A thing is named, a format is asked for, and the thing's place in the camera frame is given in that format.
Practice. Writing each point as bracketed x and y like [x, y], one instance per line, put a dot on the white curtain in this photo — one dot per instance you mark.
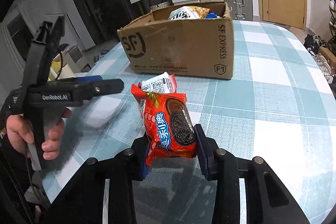
[12, 64]

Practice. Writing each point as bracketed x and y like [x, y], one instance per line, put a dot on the person's left hand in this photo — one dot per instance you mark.
[19, 132]

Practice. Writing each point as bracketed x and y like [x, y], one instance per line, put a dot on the blue cookie packet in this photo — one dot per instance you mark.
[212, 15]

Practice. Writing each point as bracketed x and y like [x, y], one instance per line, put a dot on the small brown cardboard box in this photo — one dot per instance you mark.
[330, 57]

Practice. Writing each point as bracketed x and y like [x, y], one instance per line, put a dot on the black refrigerator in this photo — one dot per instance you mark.
[115, 1]

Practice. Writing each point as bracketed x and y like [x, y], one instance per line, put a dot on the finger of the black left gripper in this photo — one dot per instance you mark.
[100, 87]

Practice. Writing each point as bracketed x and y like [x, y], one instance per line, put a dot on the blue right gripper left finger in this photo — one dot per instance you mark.
[144, 150]

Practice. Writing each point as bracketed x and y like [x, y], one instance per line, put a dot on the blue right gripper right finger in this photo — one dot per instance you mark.
[205, 153]

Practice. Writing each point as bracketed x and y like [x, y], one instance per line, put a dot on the white red noodle snack bag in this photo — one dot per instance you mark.
[189, 12]

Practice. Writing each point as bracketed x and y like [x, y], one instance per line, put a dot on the red oreo cookie packet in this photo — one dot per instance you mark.
[167, 124]

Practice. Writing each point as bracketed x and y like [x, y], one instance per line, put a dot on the brown SF cardboard box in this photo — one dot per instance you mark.
[203, 47]

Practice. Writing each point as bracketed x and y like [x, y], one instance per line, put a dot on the wooden shoe rack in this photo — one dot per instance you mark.
[332, 23]

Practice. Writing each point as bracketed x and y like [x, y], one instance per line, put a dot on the teal plaid tablecloth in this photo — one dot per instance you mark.
[278, 105]

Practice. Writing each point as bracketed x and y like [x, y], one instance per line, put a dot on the pile of sneakers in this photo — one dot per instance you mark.
[312, 44]

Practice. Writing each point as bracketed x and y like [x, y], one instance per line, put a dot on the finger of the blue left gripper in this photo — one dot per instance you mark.
[87, 79]

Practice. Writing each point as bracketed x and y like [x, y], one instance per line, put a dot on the white red snack packet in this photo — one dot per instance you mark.
[164, 84]

